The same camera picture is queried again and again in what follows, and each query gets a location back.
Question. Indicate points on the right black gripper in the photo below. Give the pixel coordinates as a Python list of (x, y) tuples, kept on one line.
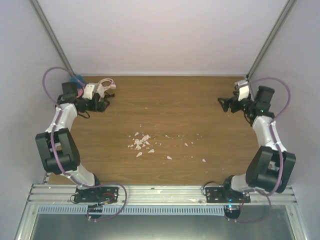
[(232, 100)]

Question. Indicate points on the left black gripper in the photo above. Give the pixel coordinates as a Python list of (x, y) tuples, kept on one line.
[(95, 108)]

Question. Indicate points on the dark blue cube socket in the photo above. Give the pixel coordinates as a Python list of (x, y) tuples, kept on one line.
[(78, 80)]

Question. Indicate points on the pink power strip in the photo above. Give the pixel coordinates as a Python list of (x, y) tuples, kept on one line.
[(80, 92)]

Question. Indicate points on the black plug adapter with cable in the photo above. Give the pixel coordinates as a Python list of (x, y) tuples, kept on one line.
[(108, 96)]

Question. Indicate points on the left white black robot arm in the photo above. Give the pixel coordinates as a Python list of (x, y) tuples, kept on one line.
[(57, 149)]

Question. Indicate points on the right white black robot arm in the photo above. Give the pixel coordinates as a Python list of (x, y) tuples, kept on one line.
[(272, 165)]

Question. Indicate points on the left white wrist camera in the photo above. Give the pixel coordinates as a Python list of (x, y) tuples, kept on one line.
[(93, 88)]

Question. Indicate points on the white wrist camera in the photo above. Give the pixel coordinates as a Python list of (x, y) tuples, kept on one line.
[(93, 88), (243, 90)]

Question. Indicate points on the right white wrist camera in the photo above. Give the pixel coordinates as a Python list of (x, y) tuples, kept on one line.
[(243, 90)]

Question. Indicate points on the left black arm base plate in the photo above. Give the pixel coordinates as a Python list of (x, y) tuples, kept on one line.
[(100, 195)]

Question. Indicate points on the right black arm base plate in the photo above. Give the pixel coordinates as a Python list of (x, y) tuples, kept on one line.
[(218, 194)]

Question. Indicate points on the aluminium front rail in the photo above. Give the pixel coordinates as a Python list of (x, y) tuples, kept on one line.
[(152, 195)]

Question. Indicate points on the grey slotted cable duct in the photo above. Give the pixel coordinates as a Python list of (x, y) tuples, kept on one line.
[(175, 210)]

